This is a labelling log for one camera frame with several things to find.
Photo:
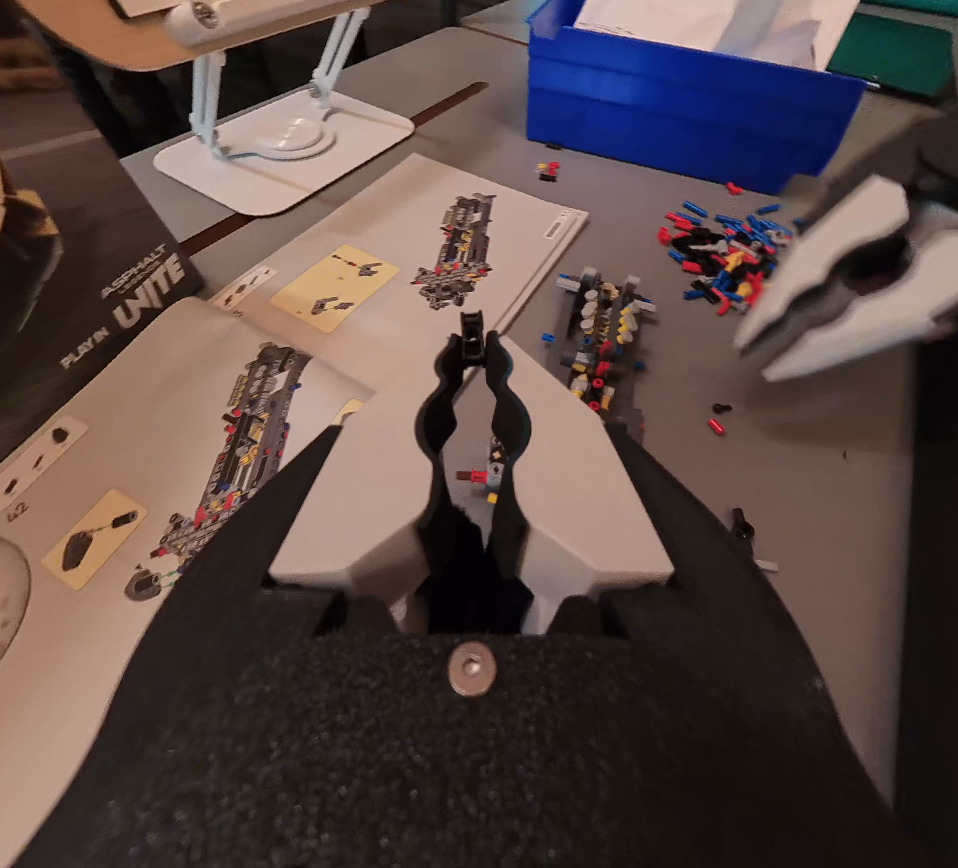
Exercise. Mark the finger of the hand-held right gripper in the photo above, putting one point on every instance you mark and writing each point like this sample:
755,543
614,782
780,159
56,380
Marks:
883,322
823,232

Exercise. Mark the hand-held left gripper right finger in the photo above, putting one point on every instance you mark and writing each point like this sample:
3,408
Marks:
591,509

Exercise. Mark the black flanged lego pin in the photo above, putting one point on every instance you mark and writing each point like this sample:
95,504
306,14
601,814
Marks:
742,522

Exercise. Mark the lego instruction booklet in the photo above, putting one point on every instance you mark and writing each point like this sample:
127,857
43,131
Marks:
187,396

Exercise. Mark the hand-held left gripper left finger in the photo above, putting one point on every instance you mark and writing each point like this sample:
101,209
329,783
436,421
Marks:
352,509

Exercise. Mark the blue plastic bin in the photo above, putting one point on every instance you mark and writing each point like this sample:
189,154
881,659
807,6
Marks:
673,112

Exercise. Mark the black lego connector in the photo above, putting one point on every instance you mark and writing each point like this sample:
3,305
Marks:
473,333

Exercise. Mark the lego set box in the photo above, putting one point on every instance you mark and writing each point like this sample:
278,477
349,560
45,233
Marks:
75,247

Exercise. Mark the grey lego car chassis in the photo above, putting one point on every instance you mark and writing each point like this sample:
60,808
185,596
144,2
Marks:
599,329

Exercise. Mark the white document stand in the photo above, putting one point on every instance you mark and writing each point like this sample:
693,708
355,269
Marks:
262,172

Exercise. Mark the pile of small lego pieces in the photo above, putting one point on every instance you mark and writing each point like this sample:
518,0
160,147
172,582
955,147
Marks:
726,262

